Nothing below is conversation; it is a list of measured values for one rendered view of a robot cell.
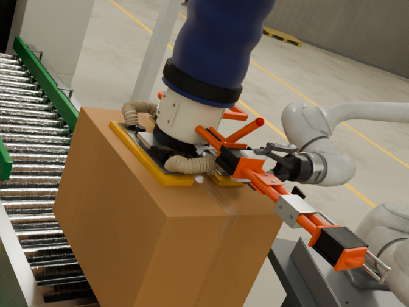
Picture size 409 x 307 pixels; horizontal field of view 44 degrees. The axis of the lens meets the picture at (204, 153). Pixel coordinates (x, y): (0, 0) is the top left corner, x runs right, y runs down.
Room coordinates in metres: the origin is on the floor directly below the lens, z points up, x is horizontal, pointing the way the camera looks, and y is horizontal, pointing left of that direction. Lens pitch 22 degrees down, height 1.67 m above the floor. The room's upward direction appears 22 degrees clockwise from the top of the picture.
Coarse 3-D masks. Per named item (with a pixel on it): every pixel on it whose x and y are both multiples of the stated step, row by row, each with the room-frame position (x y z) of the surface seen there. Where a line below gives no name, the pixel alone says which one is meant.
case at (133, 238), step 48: (96, 144) 1.33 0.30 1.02; (96, 192) 1.27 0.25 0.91; (144, 192) 1.10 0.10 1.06; (192, 192) 1.18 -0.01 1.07; (240, 192) 1.29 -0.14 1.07; (96, 240) 1.21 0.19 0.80; (144, 240) 1.05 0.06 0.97; (192, 240) 1.08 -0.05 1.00; (240, 240) 1.19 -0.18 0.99; (96, 288) 1.15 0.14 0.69; (144, 288) 1.02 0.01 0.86; (192, 288) 1.12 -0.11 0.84; (240, 288) 1.24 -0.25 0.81
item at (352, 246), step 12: (324, 228) 0.94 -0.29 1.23; (336, 228) 0.96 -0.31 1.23; (312, 240) 0.93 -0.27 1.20; (324, 240) 0.93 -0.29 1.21; (336, 240) 0.91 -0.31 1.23; (348, 240) 0.93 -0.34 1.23; (324, 252) 0.92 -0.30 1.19; (336, 252) 0.90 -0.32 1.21; (348, 252) 0.88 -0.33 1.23; (360, 252) 0.91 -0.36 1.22; (336, 264) 0.88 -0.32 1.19
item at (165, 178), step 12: (120, 132) 1.34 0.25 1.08; (132, 132) 1.36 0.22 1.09; (132, 144) 1.29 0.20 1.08; (144, 144) 1.31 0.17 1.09; (144, 156) 1.24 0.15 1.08; (156, 156) 1.26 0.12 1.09; (168, 156) 1.25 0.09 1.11; (156, 168) 1.20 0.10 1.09; (168, 180) 1.16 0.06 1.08; (180, 180) 1.19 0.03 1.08; (192, 180) 1.21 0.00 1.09
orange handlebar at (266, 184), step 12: (228, 108) 1.64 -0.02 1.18; (240, 108) 1.62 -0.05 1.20; (240, 120) 1.56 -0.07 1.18; (204, 132) 1.27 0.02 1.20; (216, 132) 1.30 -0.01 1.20; (216, 144) 1.22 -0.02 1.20; (252, 180) 1.11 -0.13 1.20; (264, 180) 1.09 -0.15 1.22; (276, 180) 1.12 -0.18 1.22; (264, 192) 1.07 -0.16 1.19; (276, 192) 1.06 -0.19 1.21; (288, 192) 1.08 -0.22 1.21; (300, 216) 0.99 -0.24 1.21; (312, 216) 1.01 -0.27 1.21; (312, 228) 0.96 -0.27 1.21; (348, 264) 0.89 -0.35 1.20; (360, 264) 0.89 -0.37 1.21
